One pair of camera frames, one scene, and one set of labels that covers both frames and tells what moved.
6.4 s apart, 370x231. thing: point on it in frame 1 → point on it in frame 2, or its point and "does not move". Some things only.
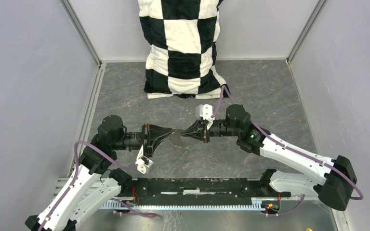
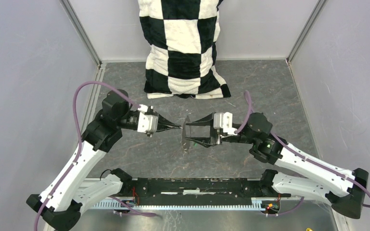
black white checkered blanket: [180, 62] does not move
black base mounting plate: [190, 191] does not move
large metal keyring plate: [175, 138] → [186, 133]
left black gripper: [157, 134] → [162, 120]
